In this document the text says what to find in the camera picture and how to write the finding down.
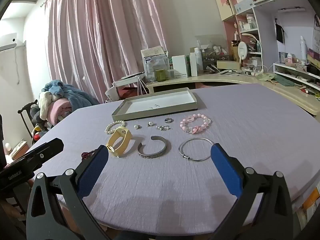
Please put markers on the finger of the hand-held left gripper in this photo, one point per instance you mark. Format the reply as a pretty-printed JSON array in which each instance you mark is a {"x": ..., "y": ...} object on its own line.
[{"x": 42, "y": 152}]

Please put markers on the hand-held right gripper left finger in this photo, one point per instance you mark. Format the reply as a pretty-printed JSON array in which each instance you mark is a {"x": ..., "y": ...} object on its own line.
[{"x": 93, "y": 170}]

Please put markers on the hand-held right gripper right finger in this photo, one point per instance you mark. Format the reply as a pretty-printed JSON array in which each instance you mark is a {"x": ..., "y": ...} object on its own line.
[{"x": 226, "y": 170}]

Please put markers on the thin silver bangle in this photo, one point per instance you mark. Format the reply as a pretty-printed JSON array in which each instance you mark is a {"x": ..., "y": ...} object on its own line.
[{"x": 185, "y": 157}]

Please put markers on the engraved silver cuff bangle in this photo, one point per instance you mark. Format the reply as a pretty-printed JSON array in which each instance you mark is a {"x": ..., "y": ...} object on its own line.
[{"x": 150, "y": 156}]

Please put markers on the grey shallow box tray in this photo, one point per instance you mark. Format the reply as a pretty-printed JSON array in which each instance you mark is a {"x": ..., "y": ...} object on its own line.
[{"x": 120, "y": 116}]

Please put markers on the black chair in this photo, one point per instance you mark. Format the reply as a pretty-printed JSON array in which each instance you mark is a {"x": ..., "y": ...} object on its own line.
[{"x": 23, "y": 115}]

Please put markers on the purple tablecloth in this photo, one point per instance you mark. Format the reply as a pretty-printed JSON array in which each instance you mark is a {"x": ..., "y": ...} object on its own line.
[{"x": 237, "y": 120}]

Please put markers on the pile of folded blankets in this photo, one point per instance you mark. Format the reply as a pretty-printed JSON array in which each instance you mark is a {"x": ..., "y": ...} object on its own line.
[{"x": 65, "y": 97}]

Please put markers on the beige curved desk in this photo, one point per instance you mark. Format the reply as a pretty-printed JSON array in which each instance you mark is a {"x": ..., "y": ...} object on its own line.
[{"x": 282, "y": 92}]

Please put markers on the white folding stand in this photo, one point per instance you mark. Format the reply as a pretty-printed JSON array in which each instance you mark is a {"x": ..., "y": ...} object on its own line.
[{"x": 127, "y": 80}]

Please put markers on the green hand fan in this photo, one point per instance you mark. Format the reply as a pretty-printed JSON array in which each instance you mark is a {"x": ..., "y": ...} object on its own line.
[{"x": 266, "y": 76}]

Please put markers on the beige flat box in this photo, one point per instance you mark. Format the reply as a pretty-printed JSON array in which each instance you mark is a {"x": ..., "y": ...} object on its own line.
[{"x": 227, "y": 65}]

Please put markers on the white square bottle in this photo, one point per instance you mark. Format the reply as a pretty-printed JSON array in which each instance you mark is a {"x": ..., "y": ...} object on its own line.
[{"x": 193, "y": 65}]

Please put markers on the white carton box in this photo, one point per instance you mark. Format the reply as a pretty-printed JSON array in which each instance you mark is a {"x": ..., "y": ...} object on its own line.
[{"x": 180, "y": 66}]

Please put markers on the green glass jar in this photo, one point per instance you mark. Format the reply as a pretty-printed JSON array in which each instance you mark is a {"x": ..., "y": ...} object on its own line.
[{"x": 161, "y": 75}]

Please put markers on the white air conditioner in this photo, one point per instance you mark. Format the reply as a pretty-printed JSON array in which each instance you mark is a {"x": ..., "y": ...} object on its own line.
[{"x": 7, "y": 42}]

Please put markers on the clear acrylic cosmetics organizer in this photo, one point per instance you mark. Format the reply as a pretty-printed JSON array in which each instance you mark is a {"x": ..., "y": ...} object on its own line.
[{"x": 215, "y": 55}]

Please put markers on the white spray bottle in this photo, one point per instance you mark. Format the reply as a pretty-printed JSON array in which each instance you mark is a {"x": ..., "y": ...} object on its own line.
[{"x": 199, "y": 57}]

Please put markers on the round white mirror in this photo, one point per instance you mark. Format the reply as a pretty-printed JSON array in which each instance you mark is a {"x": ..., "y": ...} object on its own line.
[{"x": 242, "y": 51}]

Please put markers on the pink curtain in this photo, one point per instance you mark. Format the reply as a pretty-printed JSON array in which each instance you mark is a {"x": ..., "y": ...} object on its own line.
[{"x": 100, "y": 42}]

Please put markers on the clear plastic document bag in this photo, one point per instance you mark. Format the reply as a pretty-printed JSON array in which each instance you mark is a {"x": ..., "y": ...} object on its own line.
[{"x": 156, "y": 60}]

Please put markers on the white desk lamp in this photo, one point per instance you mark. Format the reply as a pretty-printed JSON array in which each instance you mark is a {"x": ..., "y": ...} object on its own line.
[{"x": 250, "y": 35}]

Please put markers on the white wall shelf unit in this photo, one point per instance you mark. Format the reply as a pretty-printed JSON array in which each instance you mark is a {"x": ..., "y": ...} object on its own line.
[{"x": 265, "y": 12}]

